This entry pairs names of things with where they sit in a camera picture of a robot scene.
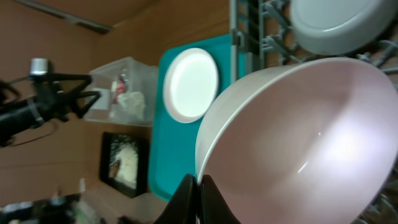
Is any clear plastic bin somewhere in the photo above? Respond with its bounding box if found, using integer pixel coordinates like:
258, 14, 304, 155
83, 57, 159, 127

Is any teal serving tray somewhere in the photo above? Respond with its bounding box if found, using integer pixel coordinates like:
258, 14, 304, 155
148, 34, 231, 201

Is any small pink plate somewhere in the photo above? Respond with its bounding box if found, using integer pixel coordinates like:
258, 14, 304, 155
195, 58, 397, 223

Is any white napkin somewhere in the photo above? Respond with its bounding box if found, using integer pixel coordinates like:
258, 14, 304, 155
118, 91, 146, 120

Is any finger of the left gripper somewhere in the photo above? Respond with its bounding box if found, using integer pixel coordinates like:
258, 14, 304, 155
52, 73, 92, 93
63, 91, 101, 119

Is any brown food piece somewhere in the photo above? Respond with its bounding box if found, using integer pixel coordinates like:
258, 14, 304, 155
108, 160, 121, 179

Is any grey bowl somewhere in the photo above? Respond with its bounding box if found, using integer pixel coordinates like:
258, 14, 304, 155
290, 0, 397, 55

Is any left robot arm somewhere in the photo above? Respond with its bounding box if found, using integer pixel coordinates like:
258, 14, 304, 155
1, 73, 101, 147

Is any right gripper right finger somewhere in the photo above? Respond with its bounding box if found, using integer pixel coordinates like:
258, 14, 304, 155
198, 175, 240, 224

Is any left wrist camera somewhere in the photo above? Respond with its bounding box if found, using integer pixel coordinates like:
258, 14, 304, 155
29, 58, 49, 76

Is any black tray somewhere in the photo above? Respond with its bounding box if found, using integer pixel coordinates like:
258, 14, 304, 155
99, 133, 149, 198

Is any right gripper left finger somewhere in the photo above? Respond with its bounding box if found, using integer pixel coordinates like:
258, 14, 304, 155
154, 174, 197, 224

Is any dark metal wall strip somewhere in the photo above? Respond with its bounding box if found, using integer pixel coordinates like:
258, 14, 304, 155
14, 0, 113, 34

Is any rice pile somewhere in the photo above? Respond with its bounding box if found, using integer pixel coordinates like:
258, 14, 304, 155
109, 135, 139, 189

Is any large pink plate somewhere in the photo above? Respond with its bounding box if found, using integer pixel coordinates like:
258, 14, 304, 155
163, 48, 219, 123

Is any grey dish rack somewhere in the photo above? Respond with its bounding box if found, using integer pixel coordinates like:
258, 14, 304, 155
229, 0, 397, 224

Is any red snack wrapper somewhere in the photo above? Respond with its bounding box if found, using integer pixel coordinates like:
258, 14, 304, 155
112, 73, 129, 104

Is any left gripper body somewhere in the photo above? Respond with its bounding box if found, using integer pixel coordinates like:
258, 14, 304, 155
27, 73, 68, 123

